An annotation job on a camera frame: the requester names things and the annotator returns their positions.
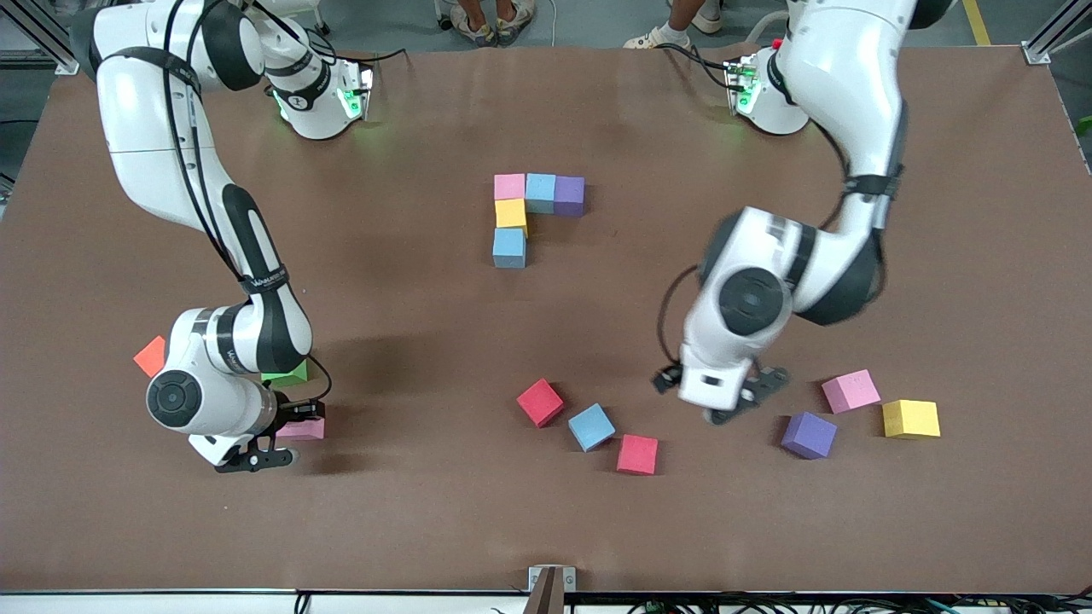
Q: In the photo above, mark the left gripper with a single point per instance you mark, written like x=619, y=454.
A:
x=668, y=378

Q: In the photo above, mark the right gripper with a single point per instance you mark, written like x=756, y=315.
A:
x=296, y=413

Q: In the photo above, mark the pink foam block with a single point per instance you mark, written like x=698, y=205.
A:
x=850, y=390
x=303, y=430
x=509, y=186

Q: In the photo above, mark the green foam block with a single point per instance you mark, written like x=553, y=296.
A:
x=286, y=375

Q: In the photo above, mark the red foam block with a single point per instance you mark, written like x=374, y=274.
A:
x=637, y=453
x=539, y=402

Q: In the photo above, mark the blue foam block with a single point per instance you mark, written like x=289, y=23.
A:
x=590, y=426
x=509, y=247
x=540, y=192

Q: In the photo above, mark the purple foam block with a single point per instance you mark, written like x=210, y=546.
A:
x=808, y=434
x=569, y=194

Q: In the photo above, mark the yellow foam block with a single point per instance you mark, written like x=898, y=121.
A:
x=909, y=418
x=511, y=213

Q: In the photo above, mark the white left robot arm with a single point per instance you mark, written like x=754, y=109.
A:
x=853, y=85

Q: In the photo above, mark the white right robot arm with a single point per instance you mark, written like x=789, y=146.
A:
x=136, y=102

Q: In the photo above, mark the brown table cover sheet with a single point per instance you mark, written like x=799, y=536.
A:
x=341, y=529

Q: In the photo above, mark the orange foam block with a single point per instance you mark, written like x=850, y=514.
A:
x=151, y=356

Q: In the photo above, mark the white sneaker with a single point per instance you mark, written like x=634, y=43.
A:
x=657, y=38
x=708, y=17

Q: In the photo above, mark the bare lower leg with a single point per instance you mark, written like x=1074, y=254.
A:
x=682, y=13

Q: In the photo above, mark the grey sneaker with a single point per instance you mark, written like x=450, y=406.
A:
x=516, y=21
x=473, y=30

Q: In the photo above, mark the black chair caster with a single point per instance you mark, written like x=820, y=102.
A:
x=444, y=13

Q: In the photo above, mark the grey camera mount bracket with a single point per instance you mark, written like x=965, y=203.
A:
x=551, y=588

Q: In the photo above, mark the aluminium frame post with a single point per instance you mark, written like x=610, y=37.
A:
x=60, y=51
x=1054, y=38

